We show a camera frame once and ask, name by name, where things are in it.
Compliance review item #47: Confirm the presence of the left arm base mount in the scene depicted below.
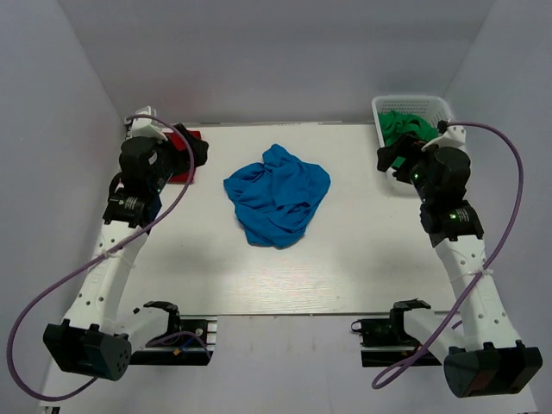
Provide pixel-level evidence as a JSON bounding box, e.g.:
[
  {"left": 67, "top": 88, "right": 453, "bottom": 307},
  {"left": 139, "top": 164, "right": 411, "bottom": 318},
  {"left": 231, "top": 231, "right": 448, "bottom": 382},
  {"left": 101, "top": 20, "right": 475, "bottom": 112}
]
[{"left": 119, "top": 301, "right": 217, "bottom": 367}]

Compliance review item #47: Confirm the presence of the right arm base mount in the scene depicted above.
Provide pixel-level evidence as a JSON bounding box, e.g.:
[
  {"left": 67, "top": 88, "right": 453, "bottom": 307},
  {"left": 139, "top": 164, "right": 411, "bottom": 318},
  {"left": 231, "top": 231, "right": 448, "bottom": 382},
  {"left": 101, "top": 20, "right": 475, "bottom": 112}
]
[{"left": 350, "top": 298, "right": 431, "bottom": 367}]

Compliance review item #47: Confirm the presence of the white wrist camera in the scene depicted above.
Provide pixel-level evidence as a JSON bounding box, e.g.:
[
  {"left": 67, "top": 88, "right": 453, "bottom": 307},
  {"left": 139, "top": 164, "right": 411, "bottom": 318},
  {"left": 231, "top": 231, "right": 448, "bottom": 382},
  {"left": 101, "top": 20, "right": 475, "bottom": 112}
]
[
  {"left": 125, "top": 117, "right": 168, "bottom": 141},
  {"left": 422, "top": 120, "right": 467, "bottom": 152}
]

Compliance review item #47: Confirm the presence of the blue t shirt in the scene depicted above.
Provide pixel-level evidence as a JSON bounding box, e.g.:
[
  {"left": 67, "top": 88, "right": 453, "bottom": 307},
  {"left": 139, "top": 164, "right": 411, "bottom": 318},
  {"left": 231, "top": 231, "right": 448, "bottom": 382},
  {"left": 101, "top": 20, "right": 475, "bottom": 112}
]
[{"left": 223, "top": 144, "right": 331, "bottom": 249}]

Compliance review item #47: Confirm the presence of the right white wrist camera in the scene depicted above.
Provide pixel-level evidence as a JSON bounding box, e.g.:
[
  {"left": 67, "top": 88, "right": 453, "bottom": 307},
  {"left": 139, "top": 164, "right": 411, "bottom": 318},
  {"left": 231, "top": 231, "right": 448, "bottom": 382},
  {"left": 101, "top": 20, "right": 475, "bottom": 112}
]
[{"left": 422, "top": 120, "right": 467, "bottom": 152}]

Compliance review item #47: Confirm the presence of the green t shirt in basket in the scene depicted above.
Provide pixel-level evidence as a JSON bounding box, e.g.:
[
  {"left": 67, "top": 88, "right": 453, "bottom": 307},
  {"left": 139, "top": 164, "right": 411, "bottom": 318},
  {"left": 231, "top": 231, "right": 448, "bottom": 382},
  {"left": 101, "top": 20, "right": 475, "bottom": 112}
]
[{"left": 378, "top": 110, "right": 439, "bottom": 147}]

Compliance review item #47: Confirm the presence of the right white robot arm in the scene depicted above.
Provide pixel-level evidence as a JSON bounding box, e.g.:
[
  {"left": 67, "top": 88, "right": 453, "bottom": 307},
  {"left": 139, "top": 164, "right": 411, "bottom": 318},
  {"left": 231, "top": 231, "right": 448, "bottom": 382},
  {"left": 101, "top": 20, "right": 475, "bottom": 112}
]
[{"left": 372, "top": 135, "right": 543, "bottom": 398}]

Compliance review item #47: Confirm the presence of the folded red t shirt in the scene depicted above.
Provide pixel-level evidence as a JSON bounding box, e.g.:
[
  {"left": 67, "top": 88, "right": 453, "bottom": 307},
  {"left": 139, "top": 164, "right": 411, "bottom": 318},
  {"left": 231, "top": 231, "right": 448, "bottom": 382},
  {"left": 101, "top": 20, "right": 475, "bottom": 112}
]
[{"left": 165, "top": 129, "right": 204, "bottom": 185}]

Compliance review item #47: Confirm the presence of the white plastic basket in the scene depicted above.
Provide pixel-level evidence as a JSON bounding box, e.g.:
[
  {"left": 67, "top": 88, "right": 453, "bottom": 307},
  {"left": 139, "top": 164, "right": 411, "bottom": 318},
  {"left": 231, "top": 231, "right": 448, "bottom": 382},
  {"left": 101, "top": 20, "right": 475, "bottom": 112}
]
[{"left": 372, "top": 95, "right": 453, "bottom": 197}]

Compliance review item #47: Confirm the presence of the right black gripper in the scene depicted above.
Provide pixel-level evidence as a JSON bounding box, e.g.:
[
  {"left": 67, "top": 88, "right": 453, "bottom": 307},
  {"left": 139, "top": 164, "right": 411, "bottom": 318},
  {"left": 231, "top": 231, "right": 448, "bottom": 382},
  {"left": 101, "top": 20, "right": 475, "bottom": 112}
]
[{"left": 377, "top": 132, "right": 436, "bottom": 203}]

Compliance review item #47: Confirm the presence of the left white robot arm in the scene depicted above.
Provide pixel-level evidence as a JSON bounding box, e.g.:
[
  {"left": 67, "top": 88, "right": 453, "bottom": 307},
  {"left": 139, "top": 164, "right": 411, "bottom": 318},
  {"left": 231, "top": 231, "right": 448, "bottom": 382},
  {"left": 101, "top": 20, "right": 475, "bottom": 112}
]
[{"left": 43, "top": 124, "right": 209, "bottom": 381}]

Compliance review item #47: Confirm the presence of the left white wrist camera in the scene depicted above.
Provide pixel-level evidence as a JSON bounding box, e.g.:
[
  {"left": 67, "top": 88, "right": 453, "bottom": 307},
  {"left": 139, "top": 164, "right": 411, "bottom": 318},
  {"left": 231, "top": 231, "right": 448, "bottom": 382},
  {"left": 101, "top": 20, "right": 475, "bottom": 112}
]
[{"left": 125, "top": 117, "right": 168, "bottom": 141}]

